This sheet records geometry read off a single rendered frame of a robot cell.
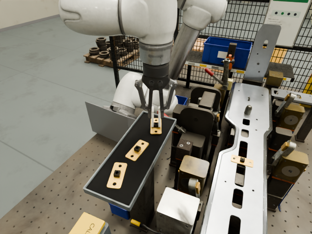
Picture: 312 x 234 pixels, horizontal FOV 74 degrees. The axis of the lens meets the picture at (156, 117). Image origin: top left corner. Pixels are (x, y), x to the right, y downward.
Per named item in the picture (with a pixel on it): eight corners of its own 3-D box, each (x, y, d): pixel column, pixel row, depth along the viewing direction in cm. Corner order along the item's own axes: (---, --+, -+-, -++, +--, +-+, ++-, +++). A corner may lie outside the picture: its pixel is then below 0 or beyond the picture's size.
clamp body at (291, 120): (283, 162, 120) (312, 114, 98) (262, 156, 123) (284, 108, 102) (283, 154, 124) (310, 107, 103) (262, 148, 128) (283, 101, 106)
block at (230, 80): (220, 128, 142) (232, 81, 119) (215, 127, 143) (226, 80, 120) (221, 126, 144) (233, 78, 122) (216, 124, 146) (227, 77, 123)
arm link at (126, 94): (113, 101, 139) (124, 71, 140) (138, 111, 142) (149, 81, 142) (110, 100, 123) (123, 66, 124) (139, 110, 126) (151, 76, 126)
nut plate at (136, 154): (135, 161, 61) (134, 159, 61) (124, 157, 63) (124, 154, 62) (149, 144, 67) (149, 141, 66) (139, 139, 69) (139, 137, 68)
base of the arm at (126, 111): (98, 106, 123) (100, 97, 123) (116, 111, 144) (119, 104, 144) (123, 115, 117) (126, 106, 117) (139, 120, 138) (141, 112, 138)
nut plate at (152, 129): (161, 134, 70) (161, 132, 69) (150, 134, 70) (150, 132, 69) (161, 118, 76) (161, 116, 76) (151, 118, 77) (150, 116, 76)
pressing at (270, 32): (262, 81, 132) (282, 25, 111) (243, 78, 136) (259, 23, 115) (262, 81, 133) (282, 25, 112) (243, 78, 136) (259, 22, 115)
